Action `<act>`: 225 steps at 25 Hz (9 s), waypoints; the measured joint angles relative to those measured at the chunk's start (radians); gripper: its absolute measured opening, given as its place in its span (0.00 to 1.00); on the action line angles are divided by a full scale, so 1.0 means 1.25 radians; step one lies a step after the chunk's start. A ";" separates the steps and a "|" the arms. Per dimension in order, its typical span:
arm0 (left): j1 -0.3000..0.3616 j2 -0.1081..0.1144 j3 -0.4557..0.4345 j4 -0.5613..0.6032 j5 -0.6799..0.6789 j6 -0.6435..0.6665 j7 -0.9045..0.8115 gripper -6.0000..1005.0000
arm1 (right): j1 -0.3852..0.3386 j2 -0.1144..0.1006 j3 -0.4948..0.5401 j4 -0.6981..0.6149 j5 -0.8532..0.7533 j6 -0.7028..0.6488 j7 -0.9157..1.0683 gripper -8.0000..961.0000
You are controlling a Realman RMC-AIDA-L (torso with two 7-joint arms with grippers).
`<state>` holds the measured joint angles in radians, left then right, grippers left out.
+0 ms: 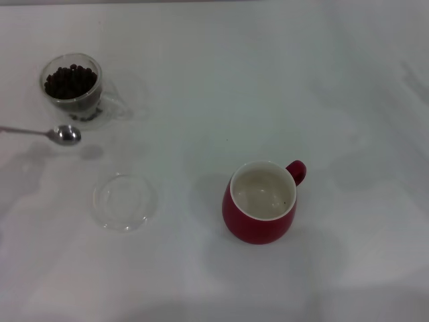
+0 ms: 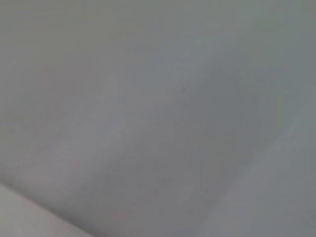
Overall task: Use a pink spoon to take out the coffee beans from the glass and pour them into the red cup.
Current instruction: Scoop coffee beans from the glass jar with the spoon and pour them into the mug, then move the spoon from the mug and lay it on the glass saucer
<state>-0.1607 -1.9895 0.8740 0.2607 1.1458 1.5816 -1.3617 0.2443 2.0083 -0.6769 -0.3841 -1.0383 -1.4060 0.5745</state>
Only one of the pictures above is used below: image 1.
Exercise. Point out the coffee beans heap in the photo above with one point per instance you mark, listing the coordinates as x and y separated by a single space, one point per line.
70 82

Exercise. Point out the red ceramic mug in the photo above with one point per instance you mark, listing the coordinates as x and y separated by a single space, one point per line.
254 231

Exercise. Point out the clear glass saucer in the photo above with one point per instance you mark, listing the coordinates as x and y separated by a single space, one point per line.
124 221

